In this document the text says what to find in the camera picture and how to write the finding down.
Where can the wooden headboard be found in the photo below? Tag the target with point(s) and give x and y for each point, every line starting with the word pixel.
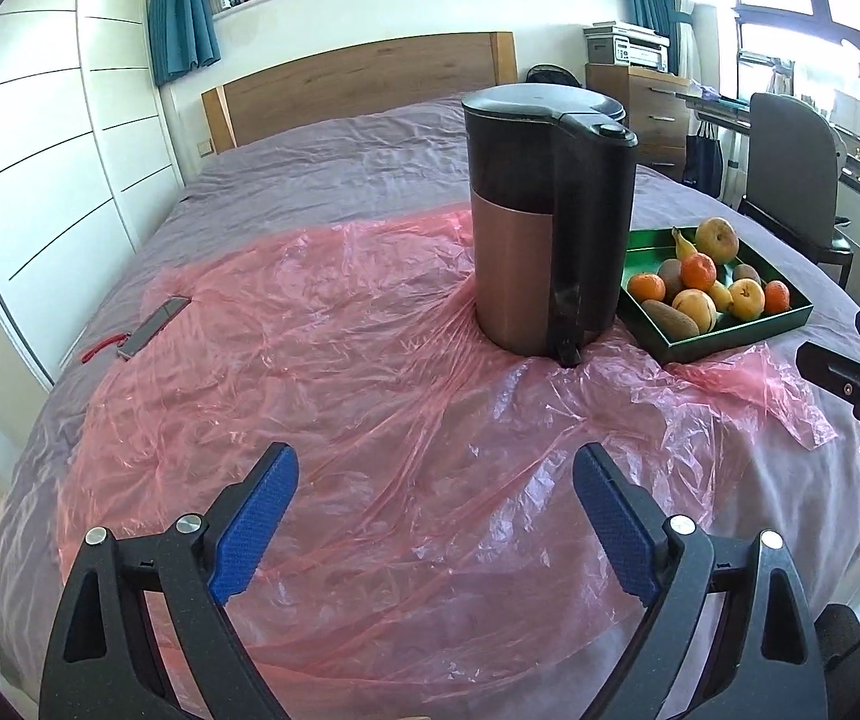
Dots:
pixel 362 82

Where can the navy tote bag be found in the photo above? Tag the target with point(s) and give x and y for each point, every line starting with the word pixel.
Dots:
pixel 702 161

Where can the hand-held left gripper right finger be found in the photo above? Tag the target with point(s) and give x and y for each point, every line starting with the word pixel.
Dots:
pixel 614 525

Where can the wall outlet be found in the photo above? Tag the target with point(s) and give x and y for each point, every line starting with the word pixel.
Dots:
pixel 205 147

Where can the white printer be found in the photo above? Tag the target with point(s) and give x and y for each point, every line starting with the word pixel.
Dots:
pixel 625 45

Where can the pink plastic sheet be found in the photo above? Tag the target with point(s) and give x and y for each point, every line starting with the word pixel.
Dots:
pixel 362 405

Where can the large yellow-green apple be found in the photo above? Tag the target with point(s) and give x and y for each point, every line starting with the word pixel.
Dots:
pixel 716 238

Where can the brown kiwi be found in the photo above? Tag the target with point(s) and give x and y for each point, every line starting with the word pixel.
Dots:
pixel 670 321
pixel 671 275
pixel 746 272

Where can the teal curtain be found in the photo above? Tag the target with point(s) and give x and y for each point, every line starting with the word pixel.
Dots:
pixel 651 0
pixel 182 15

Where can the yellow banana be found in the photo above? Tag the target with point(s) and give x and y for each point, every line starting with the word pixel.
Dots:
pixel 683 242

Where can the black backpack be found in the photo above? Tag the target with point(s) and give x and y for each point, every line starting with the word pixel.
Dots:
pixel 550 75

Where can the green tray box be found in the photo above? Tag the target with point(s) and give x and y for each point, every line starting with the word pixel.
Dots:
pixel 730 337

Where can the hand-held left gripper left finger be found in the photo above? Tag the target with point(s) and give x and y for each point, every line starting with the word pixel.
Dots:
pixel 254 532

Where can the smartphone in red case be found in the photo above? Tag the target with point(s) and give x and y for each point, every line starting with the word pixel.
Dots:
pixel 154 326

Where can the orange mandarin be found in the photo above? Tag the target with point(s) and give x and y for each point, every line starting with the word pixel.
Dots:
pixel 698 271
pixel 647 286
pixel 775 297

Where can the yellow striped pepino melon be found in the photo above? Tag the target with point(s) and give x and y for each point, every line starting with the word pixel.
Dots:
pixel 694 307

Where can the grey desk chair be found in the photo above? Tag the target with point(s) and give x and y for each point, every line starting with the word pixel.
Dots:
pixel 790 165

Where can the wooden dresser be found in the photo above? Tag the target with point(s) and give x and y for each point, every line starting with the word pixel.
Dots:
pixel 655 120

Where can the white wardrobe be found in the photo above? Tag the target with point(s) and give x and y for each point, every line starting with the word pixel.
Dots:
pixel 48 165

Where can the small yellow apple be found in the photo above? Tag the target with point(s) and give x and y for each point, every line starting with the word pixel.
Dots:
pixel 746 297

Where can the bed with purple sheet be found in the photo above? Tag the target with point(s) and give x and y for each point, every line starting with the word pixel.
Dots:
pixel 325 165

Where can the copper and black kettle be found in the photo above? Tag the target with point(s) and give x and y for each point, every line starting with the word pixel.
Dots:
pixel 542 225

